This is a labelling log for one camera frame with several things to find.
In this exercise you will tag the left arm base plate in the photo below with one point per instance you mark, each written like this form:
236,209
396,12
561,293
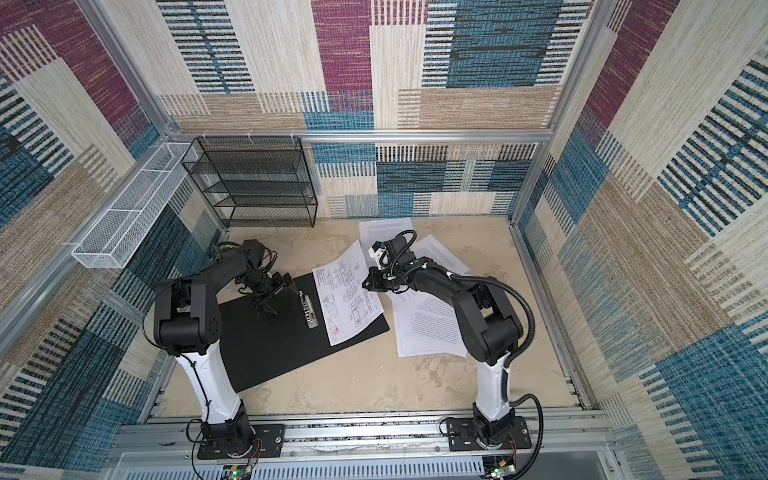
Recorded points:
221,442

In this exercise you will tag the red folder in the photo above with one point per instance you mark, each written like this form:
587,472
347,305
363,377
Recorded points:
258,346

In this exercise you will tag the diagram sheet top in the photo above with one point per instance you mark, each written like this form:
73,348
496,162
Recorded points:
347,308

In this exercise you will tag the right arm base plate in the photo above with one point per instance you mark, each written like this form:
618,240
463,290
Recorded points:
474,434

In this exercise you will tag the text sheet far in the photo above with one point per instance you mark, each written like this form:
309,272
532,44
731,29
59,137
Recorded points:
372,231

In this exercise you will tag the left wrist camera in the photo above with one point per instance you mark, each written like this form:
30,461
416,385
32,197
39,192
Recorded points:
254,251

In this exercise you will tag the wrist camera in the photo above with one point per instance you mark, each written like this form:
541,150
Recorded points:
254,251
397,247

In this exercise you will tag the white mesh wall basket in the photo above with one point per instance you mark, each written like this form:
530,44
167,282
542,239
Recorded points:
117,234

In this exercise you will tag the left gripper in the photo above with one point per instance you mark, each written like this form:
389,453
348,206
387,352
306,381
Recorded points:
280,281

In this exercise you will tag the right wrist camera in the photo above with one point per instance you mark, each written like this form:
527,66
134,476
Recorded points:
397,247

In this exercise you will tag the black wire shelf rack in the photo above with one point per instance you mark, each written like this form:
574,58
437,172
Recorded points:
253,181

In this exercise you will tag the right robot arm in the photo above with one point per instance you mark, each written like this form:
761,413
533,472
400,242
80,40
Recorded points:
495,323

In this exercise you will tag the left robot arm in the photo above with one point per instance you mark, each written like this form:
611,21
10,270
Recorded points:
188,325

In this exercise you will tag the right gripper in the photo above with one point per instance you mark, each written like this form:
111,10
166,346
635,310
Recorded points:
375,285

